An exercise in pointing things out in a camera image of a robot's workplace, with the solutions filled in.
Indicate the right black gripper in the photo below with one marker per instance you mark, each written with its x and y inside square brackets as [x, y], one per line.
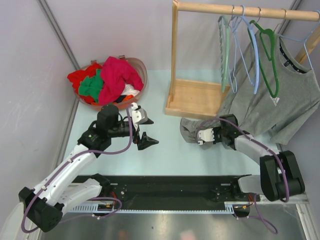
[214, 129]

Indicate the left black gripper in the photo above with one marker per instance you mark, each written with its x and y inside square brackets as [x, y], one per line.
[145, 141]

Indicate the grey t shirt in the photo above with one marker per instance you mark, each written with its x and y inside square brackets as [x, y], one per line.
[288, 94]

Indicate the light blue wire hanger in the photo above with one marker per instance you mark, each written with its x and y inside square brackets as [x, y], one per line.
[309, 43]

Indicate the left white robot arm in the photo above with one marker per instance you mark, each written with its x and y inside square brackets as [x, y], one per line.
[67, 170]

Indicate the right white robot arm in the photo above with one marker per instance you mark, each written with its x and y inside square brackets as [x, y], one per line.
[280, 176]

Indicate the light blue plastic hanger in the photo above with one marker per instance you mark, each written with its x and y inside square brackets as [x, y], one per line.
[235, 26]

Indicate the dark green velvet hanger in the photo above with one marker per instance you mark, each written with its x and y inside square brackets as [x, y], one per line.
[270, 56]

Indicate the blue wavy hanger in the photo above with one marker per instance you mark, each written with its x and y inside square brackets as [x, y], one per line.
[232, 72]

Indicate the light green plastic hanger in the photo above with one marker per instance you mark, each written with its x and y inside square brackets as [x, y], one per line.
[224, 46]

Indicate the white garment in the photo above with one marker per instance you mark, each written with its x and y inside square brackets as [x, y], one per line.
[129, 90]

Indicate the wooden clothes rack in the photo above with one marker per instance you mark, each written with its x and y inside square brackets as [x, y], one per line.
[199, 99]

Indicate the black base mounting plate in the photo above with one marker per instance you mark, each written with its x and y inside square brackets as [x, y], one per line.
[167, 189]

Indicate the transparent pink laundry basket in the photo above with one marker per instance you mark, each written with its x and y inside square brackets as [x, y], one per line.
[139, 66]

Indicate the magenta garment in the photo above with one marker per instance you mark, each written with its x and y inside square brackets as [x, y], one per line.
[116, 74]

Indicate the red garment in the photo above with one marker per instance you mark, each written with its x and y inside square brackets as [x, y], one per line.
[78, 76]

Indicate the green garment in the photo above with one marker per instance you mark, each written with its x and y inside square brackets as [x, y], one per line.
[92, 86]

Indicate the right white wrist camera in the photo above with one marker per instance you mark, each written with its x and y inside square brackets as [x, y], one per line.
[205, 136]

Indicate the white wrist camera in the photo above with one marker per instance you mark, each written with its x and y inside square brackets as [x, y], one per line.
[205, 136]
[138, 115]

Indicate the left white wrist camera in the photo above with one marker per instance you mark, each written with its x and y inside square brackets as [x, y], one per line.
[138, 115]

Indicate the light blue slotted cable duct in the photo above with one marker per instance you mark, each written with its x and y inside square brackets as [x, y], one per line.
[173, 207]

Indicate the aluminium rail frame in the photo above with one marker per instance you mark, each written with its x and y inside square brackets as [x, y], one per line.
[101, 199]

